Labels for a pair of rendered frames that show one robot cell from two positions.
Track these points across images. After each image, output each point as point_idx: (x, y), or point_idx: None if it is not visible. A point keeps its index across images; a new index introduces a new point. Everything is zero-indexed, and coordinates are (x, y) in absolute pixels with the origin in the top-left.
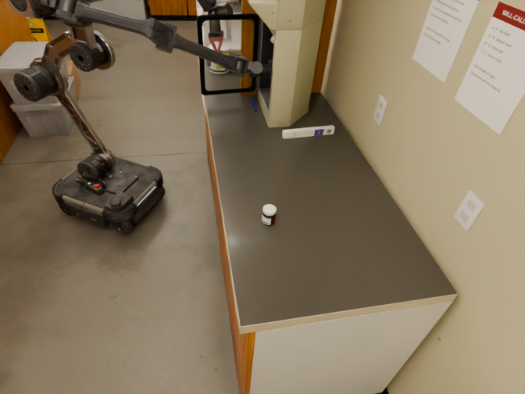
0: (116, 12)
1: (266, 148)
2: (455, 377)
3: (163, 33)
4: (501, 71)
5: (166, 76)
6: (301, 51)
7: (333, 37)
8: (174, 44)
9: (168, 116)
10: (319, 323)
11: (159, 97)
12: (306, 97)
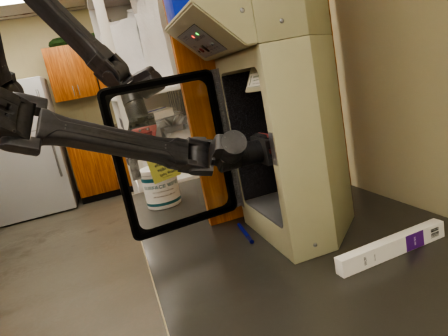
0: (40, 206)
1: (316, 313)
2: None
3: (12, 109)
4: None
5: (101, 258)
6: (318, 82)
7: (341, 91)
8: (43, 131)
9: (107, 313)
10: None
11: (93, 288)
12: (346, 184)
